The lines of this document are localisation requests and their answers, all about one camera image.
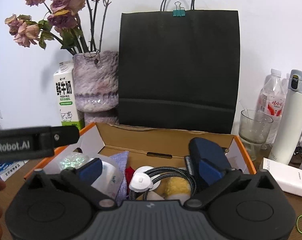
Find purple woven cloth pouch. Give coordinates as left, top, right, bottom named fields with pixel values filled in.
left=110, top=151, right=129, bottom=206

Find white power bank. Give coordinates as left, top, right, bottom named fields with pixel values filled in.
left=260, top=158, right=302, bottom=197

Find white round disc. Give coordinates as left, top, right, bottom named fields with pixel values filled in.
left=133, top=166, right=154, bottom=178

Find white round cap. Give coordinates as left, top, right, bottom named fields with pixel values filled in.
left=129, top=172, right=153, bottom=192

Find braided grey cable coil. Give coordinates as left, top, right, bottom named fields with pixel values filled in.
left=128, top=166, right=197, bottom=202

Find yellow white plush toy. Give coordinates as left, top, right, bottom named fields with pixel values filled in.
left=147, top=177, right=191, bottom=205

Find black paper bag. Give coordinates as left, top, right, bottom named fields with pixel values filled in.
left=118, top=7, right=240, bottom=134

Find iridescent plastic bag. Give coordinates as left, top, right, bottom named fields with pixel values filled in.
left=59, top=152, right=90, bottom=171

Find purple ceramic vase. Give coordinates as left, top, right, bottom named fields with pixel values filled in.
left=72, top=50, right=118, bottom=124

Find clear plastic wipes pack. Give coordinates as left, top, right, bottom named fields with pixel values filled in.
left=91, top=154, right=122, bottom=199

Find blue white paper packages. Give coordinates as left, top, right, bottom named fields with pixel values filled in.
left=0, top=160, right=28, bottom=181

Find white green milk carton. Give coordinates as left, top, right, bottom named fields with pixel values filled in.
left=53, top=61, right=85, bottom=130

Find red cardboard box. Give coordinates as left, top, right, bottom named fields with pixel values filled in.
left=36, top=122, right=256, bottom=174

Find white thermos bottle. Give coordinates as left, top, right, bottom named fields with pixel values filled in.
left=268, top=69, right=302, bottom=165

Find left clear water bottle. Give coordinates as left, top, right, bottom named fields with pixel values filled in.
left=257, top=69, right=286, bottom=144

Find dried rose bouquet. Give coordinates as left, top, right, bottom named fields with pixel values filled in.
left=5, top=0, right=111, bottom=55

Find navy blue glasses case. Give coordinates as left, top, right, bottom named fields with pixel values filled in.
left=188, top=137, right=231, bottom=187

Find green binder clip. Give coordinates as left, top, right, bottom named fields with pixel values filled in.
left=172, top=1, right=185, bottom=17

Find red artificial rose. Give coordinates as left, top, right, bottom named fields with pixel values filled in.
left=125, top=166, right=135, bottom=184

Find clear glass cup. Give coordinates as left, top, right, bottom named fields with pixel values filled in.
left=238, top=109, right=273, bottom=161

